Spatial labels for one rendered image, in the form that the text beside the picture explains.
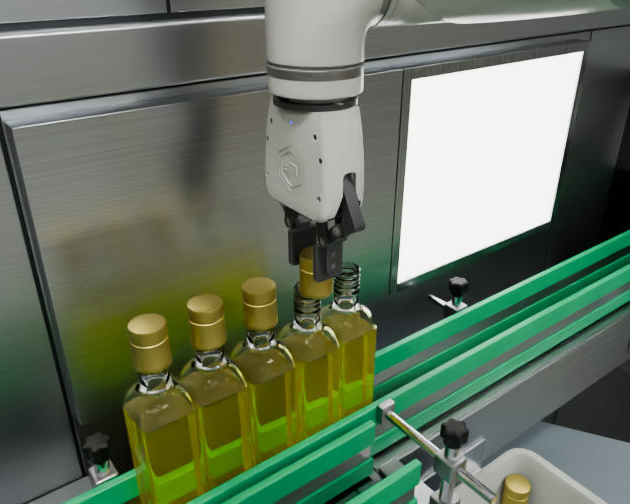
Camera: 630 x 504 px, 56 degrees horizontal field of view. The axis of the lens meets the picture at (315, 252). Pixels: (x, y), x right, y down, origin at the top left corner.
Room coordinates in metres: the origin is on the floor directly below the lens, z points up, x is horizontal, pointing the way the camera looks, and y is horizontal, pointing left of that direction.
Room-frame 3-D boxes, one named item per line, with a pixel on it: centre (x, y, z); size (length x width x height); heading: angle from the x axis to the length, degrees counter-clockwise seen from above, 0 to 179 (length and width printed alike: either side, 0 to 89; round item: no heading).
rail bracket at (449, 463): (0.50, -0.13, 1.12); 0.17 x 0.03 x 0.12; 37
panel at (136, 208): (0.79, -0.09, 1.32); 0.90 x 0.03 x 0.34; 127
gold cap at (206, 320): (0.48, 0.10, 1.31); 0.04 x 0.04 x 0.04
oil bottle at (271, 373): (0.51, 0.06, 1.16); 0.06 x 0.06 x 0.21; 36
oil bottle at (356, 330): (0.58, -0.04, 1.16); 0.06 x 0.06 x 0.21; 37
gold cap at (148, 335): (0.44, 0.15, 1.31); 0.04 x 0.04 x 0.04
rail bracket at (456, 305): (0.80, -0.21, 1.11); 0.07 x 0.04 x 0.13; 37
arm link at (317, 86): (0.53, 0.00, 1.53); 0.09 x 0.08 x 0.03; 36
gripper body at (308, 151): (0.53, 0.00, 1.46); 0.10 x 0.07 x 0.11; 36
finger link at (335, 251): (0.51, -0.02, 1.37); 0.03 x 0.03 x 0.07; 36
